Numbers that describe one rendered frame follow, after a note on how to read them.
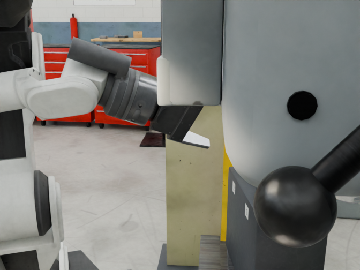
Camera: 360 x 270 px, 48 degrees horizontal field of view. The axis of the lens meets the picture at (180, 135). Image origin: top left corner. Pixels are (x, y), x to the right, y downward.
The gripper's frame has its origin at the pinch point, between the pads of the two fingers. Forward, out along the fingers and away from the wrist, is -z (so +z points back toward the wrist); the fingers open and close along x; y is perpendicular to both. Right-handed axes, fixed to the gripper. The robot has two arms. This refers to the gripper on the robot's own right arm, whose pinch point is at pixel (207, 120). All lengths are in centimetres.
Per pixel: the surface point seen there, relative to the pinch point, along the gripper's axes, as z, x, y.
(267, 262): -12.9, -7.0, -21.7
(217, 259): -14.0, -24.7, -11.7
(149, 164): -70, -234, 210
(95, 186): -21, -230, 165
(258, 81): 18, 35, -41
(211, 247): -14.1, -27.0, -7.5
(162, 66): 20.1, 29.5, -34.5
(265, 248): -11.7, -5.0, -20.5
